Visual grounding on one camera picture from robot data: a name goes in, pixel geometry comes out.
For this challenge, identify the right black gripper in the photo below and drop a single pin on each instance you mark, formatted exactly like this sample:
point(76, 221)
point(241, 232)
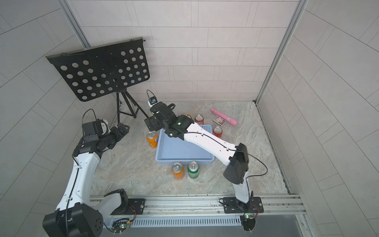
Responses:
point(156, 117)

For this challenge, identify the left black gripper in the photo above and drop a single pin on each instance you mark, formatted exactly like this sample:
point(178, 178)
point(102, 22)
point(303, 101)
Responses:
point(119, 135)

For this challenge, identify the orange can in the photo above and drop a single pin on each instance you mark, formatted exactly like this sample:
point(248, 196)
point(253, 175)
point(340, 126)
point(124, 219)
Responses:
point(152, 139)
point(178, 171)

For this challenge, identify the red cola can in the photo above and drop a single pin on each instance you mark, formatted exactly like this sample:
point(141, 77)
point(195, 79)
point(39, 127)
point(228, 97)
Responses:
point(199, 119)

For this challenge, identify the green soda can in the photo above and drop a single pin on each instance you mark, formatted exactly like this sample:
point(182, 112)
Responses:
point(193, 170)

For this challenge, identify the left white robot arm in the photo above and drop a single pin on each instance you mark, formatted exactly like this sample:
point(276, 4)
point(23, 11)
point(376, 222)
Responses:
point(74, 217)

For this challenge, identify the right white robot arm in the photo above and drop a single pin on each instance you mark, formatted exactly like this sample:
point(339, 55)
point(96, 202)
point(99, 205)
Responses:
point(234, 157)

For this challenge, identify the light blue plastic basket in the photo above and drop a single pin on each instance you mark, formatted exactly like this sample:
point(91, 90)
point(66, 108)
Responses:
point(175, 150)

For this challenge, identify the small purple card box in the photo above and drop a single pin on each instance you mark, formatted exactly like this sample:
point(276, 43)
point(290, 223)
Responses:
point(219, 120)

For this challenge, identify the black perforated music stand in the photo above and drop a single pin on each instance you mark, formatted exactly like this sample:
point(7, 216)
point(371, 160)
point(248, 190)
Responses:
point(103, 70)

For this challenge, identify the pink cylindrical tube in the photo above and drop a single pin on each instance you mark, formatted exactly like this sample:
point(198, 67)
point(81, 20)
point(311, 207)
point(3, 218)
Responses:
point(230, 120)

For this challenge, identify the left circuit board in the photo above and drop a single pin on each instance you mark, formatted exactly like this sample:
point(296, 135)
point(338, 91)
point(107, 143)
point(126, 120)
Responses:
point(120, 225)

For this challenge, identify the circuit board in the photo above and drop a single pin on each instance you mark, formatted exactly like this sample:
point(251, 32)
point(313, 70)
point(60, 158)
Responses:
point(248, 222)
point(120, 225)

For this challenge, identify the right circuit board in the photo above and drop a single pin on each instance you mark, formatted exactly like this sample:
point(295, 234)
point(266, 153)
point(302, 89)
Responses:
point(248, 222)

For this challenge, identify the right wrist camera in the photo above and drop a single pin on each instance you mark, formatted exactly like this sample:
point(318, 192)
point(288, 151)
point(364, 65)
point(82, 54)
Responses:
point(152, 101)

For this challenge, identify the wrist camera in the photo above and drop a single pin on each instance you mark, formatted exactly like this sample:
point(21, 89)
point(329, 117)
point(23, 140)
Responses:
point(152, 101)
point(94, 130)

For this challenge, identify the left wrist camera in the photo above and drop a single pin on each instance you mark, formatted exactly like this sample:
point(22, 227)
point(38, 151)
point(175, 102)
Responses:
point(94, 130)

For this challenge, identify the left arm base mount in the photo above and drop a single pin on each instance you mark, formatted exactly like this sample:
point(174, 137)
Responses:
point(130, 206)

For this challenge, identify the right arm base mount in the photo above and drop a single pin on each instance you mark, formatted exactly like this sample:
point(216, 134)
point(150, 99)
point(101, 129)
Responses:
point(232, 205)

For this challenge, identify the aluminium mounting rail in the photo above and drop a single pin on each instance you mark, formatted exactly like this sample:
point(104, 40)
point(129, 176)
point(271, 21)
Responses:
point(217, 205)

